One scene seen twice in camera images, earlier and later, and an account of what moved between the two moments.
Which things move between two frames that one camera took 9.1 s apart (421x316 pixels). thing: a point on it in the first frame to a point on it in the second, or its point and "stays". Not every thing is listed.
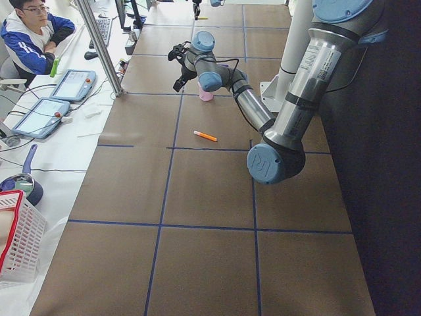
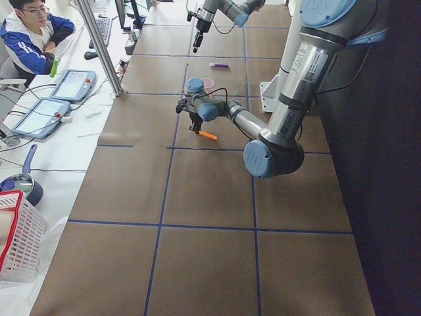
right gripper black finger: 197,12 to 197,41
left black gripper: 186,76 to 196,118
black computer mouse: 90,55 stays
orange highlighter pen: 206,136 stays
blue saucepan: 25,182 stays
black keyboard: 104,26 stays
